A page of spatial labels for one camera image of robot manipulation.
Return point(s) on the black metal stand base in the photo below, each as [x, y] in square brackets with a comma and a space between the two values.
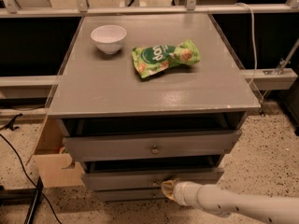
[23, 196]

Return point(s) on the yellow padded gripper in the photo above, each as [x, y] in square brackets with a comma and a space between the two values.
[181, 192]

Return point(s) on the cardboard box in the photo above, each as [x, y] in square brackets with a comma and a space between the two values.
[55, 166]

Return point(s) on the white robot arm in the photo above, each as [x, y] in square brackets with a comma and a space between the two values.
[222, 202]

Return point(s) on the grey top drawer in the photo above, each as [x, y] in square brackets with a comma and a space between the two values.
[150, 146]

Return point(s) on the white ceramic bowl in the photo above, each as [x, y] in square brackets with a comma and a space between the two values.
[109, 38]

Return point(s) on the metal rail frame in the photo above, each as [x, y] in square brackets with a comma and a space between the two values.
[48, 8]

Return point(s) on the grey bottom drawer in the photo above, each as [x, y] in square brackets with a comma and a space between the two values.
[130, 195]

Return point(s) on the grey wooden drawer cabinet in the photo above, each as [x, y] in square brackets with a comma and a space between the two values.
[102, 94]

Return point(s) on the grey drawer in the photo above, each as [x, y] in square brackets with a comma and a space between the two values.
[130, 195]
[150, 146]
[147, 179]

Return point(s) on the green snack bag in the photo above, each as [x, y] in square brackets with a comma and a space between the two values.
[149, 61]

